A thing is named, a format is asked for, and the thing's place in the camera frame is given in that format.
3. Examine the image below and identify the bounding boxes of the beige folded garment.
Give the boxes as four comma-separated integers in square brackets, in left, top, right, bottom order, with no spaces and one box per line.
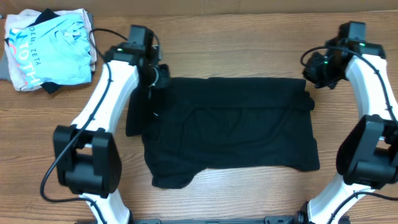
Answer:
[4,9,97,93]

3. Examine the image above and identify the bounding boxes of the light blue printed t-shirt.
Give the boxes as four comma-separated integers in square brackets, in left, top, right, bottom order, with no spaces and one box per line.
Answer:
[9,14,91,88]

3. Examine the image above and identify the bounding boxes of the black polo shirt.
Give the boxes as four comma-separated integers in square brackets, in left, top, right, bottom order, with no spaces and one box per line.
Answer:
[126,77,320,189]

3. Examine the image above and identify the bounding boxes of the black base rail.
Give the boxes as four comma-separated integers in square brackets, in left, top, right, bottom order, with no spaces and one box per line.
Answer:
[128,215,305,224]

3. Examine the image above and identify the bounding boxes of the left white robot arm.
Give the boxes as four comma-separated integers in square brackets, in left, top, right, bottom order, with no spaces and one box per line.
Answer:
[50,43,170,223]

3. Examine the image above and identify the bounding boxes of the grey folded garment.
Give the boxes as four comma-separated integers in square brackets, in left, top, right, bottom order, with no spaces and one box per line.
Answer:
[0,53,11,82]

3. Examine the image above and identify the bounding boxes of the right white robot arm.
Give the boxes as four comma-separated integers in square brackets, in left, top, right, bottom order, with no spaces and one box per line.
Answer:
[292,40,397,223]

